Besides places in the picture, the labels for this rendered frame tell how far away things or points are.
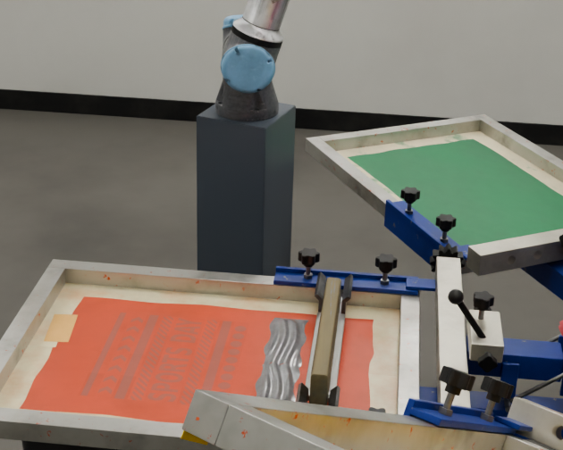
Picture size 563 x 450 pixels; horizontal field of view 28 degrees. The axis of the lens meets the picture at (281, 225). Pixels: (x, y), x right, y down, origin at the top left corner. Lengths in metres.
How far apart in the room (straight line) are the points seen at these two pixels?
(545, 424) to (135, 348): 0.85
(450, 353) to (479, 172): 1.08
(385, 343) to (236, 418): 1.28
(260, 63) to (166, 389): 0.77
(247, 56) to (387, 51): 3.43
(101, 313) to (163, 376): 0.27
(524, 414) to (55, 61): 4.72
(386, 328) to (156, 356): 0.47
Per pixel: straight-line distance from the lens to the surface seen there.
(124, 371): 2.13
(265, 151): 2.61
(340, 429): 1.17
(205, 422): 0.99
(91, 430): 1.93
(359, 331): 2.26
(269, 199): 2.68
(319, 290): 2.25
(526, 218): 2.82
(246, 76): 2.45
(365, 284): 2.34
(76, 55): 6.10
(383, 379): 2.12
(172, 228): 4.85
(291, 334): 2.23
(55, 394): 2.08
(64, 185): 5.30
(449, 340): 2.09
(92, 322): 2.29
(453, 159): 3.13
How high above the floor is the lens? 2.11
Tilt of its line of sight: 26 degrees down
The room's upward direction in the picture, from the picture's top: 2 degrees clockwise
